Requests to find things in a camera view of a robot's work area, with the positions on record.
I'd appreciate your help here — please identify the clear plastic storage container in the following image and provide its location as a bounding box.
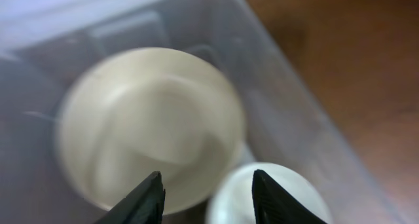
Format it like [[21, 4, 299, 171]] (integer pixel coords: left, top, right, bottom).
[[1, 0, 402, 223]]

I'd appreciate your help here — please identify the white small bowl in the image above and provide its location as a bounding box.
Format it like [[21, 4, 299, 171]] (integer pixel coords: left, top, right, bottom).
[[206, 162, 333, 224]]

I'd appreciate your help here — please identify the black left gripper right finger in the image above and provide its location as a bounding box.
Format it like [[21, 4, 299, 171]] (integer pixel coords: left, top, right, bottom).
[[251, 169, 326, 224]]

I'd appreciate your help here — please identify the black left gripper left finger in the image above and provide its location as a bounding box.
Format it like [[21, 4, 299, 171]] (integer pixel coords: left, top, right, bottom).
[[94, 171, 166, 224]]

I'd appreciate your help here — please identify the beige large bowl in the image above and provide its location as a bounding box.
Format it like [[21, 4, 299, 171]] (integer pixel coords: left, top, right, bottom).
[[55, 47, 246, 214]]

